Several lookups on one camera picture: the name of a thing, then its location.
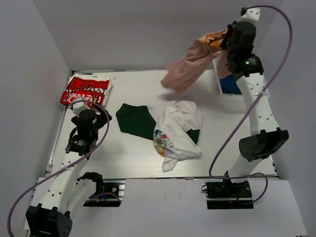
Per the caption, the white green Charlie Brown t-shirt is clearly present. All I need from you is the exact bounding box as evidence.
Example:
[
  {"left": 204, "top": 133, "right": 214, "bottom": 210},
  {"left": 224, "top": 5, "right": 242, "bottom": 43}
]
[{"left": 116, "top": 100, "right": 203, "bottom": 143}]

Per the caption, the pink orange print t-shirt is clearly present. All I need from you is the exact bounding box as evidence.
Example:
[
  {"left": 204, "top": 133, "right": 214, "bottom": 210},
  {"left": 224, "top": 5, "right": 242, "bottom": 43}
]
[{"left": 160, "top": 29, "right": 231, "bottom": 94}]

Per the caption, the white colourful print t-shirt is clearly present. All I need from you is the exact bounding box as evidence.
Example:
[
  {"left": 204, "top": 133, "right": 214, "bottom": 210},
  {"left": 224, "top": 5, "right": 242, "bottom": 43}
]
[{"left": 149, "top": 100, "right": 203, "bottom": 172}]

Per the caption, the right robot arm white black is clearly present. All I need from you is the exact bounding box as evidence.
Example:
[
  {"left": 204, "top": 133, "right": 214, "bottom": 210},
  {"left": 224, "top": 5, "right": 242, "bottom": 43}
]
[{"left": 221, "top": 21, "right": 289, "bottom": 183}]

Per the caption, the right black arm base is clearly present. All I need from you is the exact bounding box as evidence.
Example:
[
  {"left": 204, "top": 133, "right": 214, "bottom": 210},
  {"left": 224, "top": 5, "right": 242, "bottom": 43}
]
[{"left": 201, "top": 180, "right": 254, "bottom": 210}]

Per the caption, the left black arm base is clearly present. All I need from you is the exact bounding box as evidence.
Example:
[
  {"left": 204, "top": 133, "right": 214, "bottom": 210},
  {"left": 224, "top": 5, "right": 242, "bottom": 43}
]
[{"left": 83, "top": 180, "right": 125, "bottom": 207}]

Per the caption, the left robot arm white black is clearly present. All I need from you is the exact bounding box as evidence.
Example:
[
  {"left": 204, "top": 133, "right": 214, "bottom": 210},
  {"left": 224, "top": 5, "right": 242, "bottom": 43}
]
[{"left": 26, "top": 109, "right": 112, "bottom": 237}]

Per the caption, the folded red white t-shirt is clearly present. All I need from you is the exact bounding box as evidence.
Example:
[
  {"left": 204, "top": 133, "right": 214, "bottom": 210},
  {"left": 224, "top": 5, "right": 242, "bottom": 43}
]
[{"left": 60, "top": 74, "right": 113, "bottom": 108}]

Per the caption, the blue garment in basket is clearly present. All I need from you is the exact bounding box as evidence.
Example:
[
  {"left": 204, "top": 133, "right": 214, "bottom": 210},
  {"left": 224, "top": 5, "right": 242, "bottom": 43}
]
[{"left": 219, "top": 74, "right": 241, "bottom": 95}]

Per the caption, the white plastic basket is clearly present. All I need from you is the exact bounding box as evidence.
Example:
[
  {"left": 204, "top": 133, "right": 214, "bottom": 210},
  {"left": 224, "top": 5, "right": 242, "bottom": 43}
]
[{"left": 212, "top": 58, "right": 243, "bottom": 99}]

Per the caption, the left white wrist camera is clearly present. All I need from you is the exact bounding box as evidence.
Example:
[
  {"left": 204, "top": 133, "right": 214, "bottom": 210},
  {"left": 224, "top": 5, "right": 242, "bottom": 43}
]
[{"left": 71, "top": 102, "right": 100, "bottom": 117}]

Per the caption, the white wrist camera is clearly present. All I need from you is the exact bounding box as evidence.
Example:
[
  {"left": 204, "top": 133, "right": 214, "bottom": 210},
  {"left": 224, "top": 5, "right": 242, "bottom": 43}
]
[
  {"left": 71, "top": 102, "right": 100, "bottom": 117},
  {"left": 239, "top": 7, "right": 261, "bottom": 25}
]

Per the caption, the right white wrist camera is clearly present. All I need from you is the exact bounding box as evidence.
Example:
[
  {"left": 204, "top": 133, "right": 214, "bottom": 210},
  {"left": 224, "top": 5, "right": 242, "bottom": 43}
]
[{"left": 239, "top": 7, "right": 261, "bottom": 25}]

